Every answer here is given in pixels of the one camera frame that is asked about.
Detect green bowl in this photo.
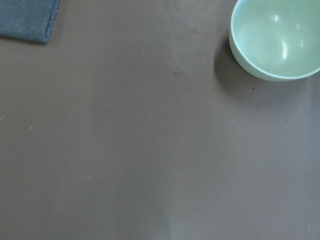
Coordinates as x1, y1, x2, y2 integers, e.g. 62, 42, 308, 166
228, 0, 320, 82

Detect grey folded cloth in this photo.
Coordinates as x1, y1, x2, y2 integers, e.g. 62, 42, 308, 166
0, 0, 61, 44

